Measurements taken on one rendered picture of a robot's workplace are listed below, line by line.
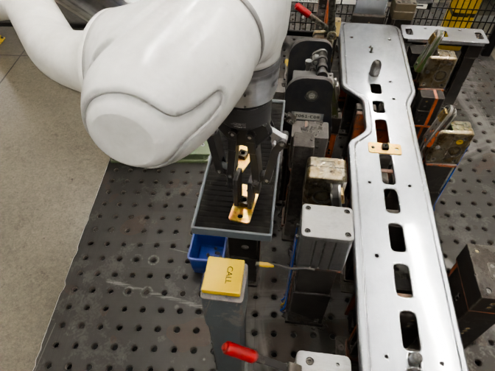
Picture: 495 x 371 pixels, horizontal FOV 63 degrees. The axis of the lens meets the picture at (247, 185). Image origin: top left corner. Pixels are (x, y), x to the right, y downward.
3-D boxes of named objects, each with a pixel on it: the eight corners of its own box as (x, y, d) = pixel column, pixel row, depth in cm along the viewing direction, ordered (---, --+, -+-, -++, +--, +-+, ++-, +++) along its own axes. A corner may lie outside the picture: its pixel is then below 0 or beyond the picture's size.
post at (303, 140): (297, 242, 120) (314, 146, 90) (281, 241, 121) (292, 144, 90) (298, 229, 124) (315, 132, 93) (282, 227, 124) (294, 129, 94)
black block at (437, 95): (420, 170, 140) (454, 102, 118) (390, 167, 141) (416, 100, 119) (418, 154, 145) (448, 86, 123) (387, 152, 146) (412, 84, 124)
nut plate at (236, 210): (249, 224, 69) (249, 220, 68) (227, 219, 70) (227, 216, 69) (260, 188, 74) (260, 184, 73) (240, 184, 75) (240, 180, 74)
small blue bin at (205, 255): (224, 278, 113) (222, 263, 106) (190, 274, 114) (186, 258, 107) (230, 246, 120) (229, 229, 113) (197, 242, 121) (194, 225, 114)
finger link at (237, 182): (237, 180, 65) (233, 179, 65) (237, 207, 71) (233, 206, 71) (241, 168, 67) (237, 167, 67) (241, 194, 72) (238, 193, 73)
